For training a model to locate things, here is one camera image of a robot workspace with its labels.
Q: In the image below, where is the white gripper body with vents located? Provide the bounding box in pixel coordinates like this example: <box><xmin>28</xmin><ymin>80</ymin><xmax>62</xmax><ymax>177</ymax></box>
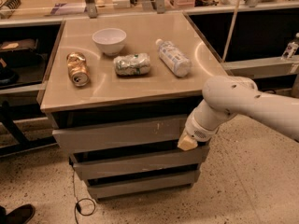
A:
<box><xmin>185</xmin><ymin>112</ymin><xmax>218</xmax><ymax>142</ymax></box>

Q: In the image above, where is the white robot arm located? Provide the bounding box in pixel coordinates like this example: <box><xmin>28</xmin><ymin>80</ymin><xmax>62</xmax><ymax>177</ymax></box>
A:
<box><xmin>178</xmin><ymin>76</ymin><xmax>299</xmax><ymax>150</ymax></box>

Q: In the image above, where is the clear plastic water bottle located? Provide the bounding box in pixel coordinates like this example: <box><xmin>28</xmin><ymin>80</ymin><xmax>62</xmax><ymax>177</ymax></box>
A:
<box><xmin>156</xmin><ymin>39</ymin><xmax>192</xmax><ymax>77</ymax></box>

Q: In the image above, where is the grey middle drawer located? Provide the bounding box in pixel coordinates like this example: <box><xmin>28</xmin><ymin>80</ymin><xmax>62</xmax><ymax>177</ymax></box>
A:
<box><xmin>73</xmin><ymin>146</ymin><xmax>209</xmax><ymax>180</ymax></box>

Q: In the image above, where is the crushed golden soda can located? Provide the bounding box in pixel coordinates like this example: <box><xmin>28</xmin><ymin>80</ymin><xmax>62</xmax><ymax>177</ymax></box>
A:
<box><xmin>66</xmin><ymin>52</ymin><xmax>90</xmax><ymax>87</ymax></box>

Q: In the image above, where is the crumpled green white chip bag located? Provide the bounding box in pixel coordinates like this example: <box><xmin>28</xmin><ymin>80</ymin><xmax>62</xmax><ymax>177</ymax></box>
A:
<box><xmin>113</xmin><ymin>53</ymin><xmax>150</xmax><ymax>76</ymax></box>

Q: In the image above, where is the grey drawer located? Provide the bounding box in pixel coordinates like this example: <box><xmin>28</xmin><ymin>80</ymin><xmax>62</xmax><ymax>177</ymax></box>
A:
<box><xmin>87</xmin><ymin>170</ymin><xmax>200</xmax><ymax>200</ymax></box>
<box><xmin>53</xmin><ymin>115</ymin><xmax>187</xmax><ymax>153</ymax></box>
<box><xmin>73</xmin><ymin>146</ymin><xmax>209</xmax><ymax>180</ymax></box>

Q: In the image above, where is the thin wooden pole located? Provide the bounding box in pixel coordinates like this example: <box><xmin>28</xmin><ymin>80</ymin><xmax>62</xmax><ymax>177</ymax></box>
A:
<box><xmin>221</xmin><ymin>0</ymin><xmax>241</xmax><ymax>63</ymax></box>

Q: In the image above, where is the yellow foam padded gripper finger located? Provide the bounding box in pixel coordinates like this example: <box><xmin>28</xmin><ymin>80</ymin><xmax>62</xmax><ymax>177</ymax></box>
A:
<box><xmin>178</xmin><ymin>133</ymin><xmax>197</xmax><ymax>151</ymax></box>

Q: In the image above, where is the black shoe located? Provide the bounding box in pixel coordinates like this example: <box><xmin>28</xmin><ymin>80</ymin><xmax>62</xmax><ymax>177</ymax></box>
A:
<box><xmin>0</xmin><ymin>204</ymin><xmax>36</xmax><ymax>224</ymax></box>

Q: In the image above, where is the grey drawer cabinet with top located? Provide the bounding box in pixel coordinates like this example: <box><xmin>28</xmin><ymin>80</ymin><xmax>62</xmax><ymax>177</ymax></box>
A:
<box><xmin>40</xmin><ymin>13</ymin><xmax>224</xmax><ymax>201</ymax></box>

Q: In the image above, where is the small bottle on shelf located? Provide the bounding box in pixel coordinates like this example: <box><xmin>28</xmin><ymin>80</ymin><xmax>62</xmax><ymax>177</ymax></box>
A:
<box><xmin>281</xmin><ymin>33</ymin><xmax>299</xmax><ymax>59</ymax></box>

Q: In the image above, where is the white ceramic bowl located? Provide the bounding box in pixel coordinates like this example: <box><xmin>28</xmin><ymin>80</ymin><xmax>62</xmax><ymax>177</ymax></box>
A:
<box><xmin>92</xmin><ymin>28</ymin><xmax>127</xmax><ymax>56</ymax></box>

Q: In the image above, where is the grey bottom drawer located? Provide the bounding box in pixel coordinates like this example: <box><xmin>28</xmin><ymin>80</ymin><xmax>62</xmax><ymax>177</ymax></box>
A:
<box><xmin>87</xmin><ymin>170</ymin><xmax>200</xmax><ymax>200</ymax></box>

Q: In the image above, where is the black cable loop on floor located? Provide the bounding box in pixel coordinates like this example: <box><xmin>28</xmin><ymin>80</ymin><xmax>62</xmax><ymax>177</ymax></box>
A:
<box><xmin>72</xmin><ymin>171</ymin><xmax>98</xmax><ymax>224</ymax></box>

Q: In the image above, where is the black coiled spring object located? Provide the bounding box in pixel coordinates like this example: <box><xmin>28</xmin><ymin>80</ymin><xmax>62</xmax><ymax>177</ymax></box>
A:
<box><xmin>0</xmin><ymin>0</ymin><xmax>21</xmax><ymax>17</ymax></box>

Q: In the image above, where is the grey top drawer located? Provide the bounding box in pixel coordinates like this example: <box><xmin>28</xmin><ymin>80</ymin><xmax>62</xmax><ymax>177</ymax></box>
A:
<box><xmin>53</xmin><ymin>115</ymin><xmax>187</xmax><ymax>153</ymax></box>

